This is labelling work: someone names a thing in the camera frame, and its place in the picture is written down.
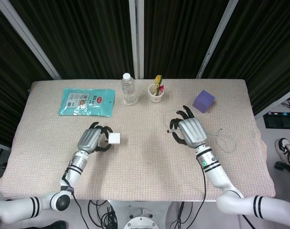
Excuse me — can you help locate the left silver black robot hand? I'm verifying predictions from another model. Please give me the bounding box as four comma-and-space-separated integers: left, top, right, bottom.
77, 122, 114, 153

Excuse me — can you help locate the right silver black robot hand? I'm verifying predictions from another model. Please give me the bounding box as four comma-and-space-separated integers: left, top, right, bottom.
169, 105, 208, 147

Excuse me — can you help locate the white USB cable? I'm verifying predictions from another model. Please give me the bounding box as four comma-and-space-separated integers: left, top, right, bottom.
163, 109, 236, 153

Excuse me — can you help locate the white power adapter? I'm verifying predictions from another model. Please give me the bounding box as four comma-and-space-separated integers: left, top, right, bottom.
107, 132, 122, 145

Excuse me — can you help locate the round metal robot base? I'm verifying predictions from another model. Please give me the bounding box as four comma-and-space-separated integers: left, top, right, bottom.
124, 207, 160, 229

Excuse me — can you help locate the purple foam cube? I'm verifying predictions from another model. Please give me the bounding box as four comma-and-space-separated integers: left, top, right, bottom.
192, 89, 216, 114

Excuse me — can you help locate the teal snack packet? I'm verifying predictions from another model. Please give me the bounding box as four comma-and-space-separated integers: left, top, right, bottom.
58, 87, 116, 118

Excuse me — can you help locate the white paper cup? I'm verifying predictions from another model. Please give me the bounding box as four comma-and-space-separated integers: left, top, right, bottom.
148, 83, 164, 104

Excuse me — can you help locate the beige waffle tablecloth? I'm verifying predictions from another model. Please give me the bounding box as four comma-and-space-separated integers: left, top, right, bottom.
0, 79, 276, 202

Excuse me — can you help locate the colourful feather decoration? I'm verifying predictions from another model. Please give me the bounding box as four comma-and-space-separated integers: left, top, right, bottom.
154, 74, 165, 95

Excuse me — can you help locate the clear water bottle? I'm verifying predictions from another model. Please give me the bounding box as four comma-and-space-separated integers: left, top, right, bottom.
121, 73, 138, 106

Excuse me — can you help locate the black electronic device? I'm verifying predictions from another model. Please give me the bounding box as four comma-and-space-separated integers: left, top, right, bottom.
264, 111, 290, 129

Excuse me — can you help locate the black shoe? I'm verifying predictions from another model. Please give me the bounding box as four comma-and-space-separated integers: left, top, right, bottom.
37, 220, 67, 229

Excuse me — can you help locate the black and white sneaker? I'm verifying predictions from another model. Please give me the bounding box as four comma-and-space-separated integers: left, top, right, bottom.
275, 137, 290, 165

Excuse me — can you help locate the black chair base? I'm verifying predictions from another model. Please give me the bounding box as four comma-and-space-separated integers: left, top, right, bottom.
275, 161, 290, 179

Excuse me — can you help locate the black curtain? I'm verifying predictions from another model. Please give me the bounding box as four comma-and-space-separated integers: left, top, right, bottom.
0, 0, 290, 144

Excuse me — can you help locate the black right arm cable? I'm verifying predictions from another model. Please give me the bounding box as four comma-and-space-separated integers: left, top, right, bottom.
198, 162, 207, 229

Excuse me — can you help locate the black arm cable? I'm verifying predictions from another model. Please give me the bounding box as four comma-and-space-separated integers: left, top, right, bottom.
198, 162, 207, 229
62, 164, 88, 229

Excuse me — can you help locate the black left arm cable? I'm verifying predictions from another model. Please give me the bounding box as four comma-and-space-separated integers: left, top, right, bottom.
62, 164, 88, 229

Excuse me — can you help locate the black floor cable tangle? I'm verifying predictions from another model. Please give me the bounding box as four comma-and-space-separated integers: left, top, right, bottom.
88, 200, 119, 229

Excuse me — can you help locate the grey low frame bar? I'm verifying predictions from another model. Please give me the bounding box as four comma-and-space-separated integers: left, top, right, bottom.
254, 85, 290, 117

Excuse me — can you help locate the grey slanted frame post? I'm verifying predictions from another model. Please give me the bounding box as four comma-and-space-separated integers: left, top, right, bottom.
0, 0, 62, 81
195, 0, 243, 79

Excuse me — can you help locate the grey upright frame post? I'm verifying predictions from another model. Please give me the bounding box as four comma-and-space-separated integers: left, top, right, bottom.
129, 0, 145, 80

